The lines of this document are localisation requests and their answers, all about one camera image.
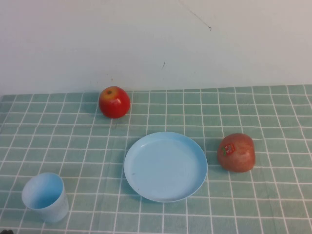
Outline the light blue plastic cup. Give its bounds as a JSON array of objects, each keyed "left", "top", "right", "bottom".
[{"left": 21, "top": 172, "right": 69, "bottom": 223}]

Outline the light blue round plate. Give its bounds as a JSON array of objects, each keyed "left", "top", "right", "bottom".
[{"left": 123, "top": 131, "right": 208, "bottom": 203}]

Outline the green white checked tablecloth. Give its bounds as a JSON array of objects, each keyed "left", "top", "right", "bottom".
[{"left": 0, "top": 84, "right": 312, "bottom": 234}]

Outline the shiny red yellow apple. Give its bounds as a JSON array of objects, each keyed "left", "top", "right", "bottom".
[{"left": 98, "top": 86, "right": 131, "bottom": 119}]

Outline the dull red apple with sticker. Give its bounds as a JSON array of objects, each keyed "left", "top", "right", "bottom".
[{"left": 217, "top": 133, "right": 256, "bottom": 173}]

